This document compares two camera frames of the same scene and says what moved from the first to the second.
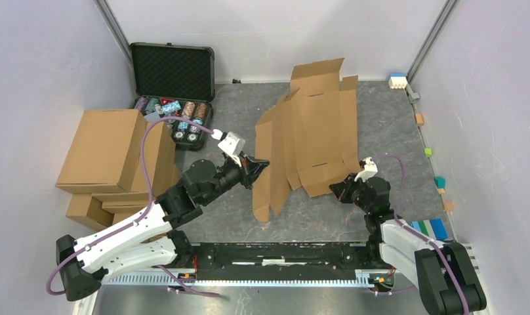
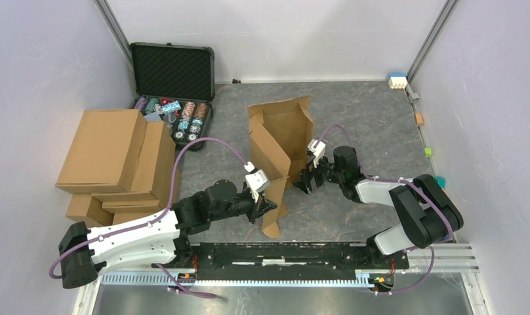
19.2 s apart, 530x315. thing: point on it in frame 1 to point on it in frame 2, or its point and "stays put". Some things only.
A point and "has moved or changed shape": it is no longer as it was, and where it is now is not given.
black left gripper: x=250 y=169 to x=258 y=209
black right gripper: x=341 y=189 to x=305 y=175
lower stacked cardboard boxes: x=104 y=209 stays put
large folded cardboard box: x=105 y=154 stays put
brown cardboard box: x=311 y=139 has moved or changed shape
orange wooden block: x=419 y=119 stays put
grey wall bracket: x=413 y=97 stays put
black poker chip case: x=175 y=79 stays put
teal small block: x=440 y=182 stays put
